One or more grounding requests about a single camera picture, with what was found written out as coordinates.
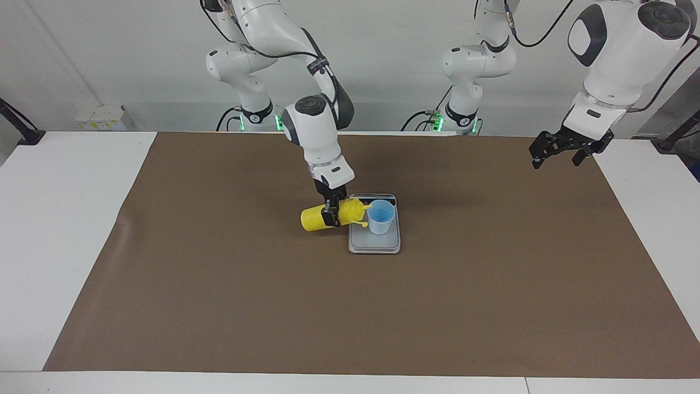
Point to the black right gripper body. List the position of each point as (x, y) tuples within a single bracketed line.
[(331, 192)]

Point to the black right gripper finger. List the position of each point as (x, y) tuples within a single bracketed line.
[(330, 214)]

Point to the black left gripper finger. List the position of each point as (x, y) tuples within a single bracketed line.
[(590, 150), (544, 148)]

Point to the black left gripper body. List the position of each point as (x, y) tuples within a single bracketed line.
[(582, 142)]

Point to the yellow squeeze bottle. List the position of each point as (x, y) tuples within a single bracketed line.
[(311, 219)]

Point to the light blue plastic cup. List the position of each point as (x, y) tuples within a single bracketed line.
[(380, 221)]

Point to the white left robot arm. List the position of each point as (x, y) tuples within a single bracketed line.
[(618, 49)]

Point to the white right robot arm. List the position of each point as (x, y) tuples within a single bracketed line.
[(314, 126)]

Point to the silver digital kitchen scale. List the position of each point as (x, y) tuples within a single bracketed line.
[(361, 242)]

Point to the black clamp stand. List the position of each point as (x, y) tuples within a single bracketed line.
[(30, 137), (667, 145)]

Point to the brown paper table mat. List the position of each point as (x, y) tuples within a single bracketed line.
[(328, 312)]

